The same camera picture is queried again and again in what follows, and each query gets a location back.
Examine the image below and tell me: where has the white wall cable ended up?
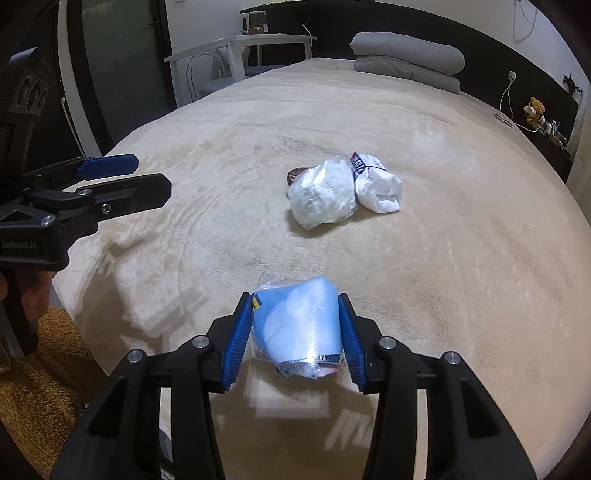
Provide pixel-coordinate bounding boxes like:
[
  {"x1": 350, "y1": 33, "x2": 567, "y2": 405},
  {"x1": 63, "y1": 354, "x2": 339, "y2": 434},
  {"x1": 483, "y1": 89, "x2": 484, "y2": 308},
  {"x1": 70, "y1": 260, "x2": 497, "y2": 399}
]
[{"x1": 513, "y1": 0, "x2": 539, "y2": 42}]

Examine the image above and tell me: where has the yellow teddy bear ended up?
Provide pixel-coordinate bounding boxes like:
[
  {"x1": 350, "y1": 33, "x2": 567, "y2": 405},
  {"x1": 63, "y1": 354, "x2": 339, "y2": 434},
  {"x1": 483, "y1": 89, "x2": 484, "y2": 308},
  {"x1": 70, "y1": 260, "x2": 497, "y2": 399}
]
[{"x1": 523, "y1": 97, "x2": 546, "y2": 126}]

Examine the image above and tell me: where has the black headboard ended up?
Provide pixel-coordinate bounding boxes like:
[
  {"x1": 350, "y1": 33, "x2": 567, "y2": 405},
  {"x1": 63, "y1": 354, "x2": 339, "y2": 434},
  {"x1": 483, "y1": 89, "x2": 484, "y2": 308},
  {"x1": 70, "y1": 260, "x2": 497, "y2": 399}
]
[{"x1": 240, "y1": 0, "x2": 580, "y2": 162}]

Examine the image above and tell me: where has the crumpled white paper wrapper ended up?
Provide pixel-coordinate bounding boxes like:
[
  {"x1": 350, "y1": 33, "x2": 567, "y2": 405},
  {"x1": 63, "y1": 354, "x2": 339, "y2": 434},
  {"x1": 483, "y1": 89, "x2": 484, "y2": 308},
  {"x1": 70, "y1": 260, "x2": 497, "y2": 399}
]
[{"x1": 349, "y1": 151, "x2": 403, "y2": 214}]

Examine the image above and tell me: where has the small white appliance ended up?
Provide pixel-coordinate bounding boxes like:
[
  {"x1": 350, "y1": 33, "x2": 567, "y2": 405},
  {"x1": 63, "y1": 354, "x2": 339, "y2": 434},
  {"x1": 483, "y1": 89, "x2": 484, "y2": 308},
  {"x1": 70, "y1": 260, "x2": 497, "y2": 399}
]
[{"x1": 240, "y1": 10, "x2": 269, "y2": 35}]

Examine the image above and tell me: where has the white charger with cable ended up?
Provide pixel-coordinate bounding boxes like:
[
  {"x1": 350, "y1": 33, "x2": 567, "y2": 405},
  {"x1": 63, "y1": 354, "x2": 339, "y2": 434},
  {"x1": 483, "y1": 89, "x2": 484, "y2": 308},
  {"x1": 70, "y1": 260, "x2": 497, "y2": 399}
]
[{"x1": 501, "y1": 70, "x2": 536, "y2": 132}]

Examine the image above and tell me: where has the person's left hand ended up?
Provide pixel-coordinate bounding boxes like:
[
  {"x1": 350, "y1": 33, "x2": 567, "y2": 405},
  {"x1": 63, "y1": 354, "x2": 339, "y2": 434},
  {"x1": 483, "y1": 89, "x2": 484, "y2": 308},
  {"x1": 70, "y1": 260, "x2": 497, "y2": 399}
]
[{"x1": 0, "y1": 270, "x2": 57, "y2": 324}]

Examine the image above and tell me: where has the white table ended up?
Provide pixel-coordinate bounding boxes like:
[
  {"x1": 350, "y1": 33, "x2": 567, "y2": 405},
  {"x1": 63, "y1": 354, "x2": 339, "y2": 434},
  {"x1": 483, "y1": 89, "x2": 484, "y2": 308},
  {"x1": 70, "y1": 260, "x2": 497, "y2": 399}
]
[{"x1": 164, "y1": 34, "x2": 318, "y2": 109}]

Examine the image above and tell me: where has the group of small bottles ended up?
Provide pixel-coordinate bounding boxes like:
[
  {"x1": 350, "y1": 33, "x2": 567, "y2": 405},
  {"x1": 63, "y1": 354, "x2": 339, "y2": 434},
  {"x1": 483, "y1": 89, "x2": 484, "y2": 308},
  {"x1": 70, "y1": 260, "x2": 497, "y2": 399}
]
[{"x1": 538, "y1": 120, "x2": 571, "y2": 148}]

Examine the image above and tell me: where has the blue and white packet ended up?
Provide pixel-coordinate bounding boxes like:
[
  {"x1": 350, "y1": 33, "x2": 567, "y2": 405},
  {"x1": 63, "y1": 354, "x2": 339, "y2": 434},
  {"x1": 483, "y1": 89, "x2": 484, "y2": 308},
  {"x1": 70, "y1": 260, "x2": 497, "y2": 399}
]
[{"x1": 249, "y1": 272, "x2": 345, "y2": 380}]

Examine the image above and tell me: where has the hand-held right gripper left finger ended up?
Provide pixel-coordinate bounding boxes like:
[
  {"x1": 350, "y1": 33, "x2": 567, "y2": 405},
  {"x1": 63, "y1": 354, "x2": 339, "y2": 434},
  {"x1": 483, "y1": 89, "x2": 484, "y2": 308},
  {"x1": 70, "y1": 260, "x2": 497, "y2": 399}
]
[{"x1": 50, "y1": 291, "x2": 256, "y2": 480}]

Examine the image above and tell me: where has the crumpled white plastic bag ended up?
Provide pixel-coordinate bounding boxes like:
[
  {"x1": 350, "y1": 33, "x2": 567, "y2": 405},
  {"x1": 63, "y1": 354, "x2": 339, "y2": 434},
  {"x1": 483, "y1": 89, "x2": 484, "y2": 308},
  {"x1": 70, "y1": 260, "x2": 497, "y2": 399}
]
[{"x1": 287, "y1": 158, "x2": 357, "y2": 230}]

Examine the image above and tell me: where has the grey folded quilt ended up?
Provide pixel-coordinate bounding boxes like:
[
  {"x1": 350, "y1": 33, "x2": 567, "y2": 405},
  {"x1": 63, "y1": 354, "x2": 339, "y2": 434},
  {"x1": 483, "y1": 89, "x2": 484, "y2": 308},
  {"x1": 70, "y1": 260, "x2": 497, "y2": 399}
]
[
  {"x1": 353, "y1": 55, "x2": 461, "y2": 95},
  {"x1": 349, "y1": 31, "x2": 465, "y2": 75}
]

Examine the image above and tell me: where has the beige bed blanket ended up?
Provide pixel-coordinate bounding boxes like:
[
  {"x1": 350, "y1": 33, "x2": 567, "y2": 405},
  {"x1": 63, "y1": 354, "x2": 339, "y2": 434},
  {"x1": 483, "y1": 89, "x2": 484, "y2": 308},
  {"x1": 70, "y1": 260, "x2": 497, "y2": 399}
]
[{"x1": 51, "y1": 58, "x2": 591, "y2": 480}]

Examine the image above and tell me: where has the frosted glass door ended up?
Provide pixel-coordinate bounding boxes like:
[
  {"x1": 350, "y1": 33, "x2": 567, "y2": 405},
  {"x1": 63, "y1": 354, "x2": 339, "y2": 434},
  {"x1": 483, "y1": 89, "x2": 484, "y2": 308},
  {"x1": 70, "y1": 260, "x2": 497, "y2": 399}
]
[{"x1": 58, "y1": 0, "x2": 178, "y2": 153}]

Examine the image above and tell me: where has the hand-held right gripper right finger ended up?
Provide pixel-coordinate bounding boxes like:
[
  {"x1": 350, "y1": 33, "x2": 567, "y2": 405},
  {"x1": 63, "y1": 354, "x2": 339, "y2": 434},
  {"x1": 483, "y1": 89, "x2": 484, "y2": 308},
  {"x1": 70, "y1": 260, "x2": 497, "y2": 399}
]
[{"x1": 337, "y1": 293, "x2": 539, "y2": 480}]

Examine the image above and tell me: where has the white chair grey seat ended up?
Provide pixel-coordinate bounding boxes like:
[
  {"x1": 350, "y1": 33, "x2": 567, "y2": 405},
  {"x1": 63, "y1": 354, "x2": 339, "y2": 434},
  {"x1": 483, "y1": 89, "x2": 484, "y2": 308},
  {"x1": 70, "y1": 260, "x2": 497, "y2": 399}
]
[{"x1": 185, "y1": 52, "x2": 259, "y2": 100}]

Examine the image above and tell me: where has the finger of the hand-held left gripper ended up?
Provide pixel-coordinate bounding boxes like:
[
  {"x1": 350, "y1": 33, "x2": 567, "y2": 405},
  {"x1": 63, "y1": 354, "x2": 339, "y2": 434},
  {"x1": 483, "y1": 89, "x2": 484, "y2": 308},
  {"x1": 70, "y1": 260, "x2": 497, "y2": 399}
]
[
  {"x1": 21, "y1": 154, "x2": 140, "y2": 192},
  {"x1": 28, "y1": 173, "x2": 173, "y2": 232}
]

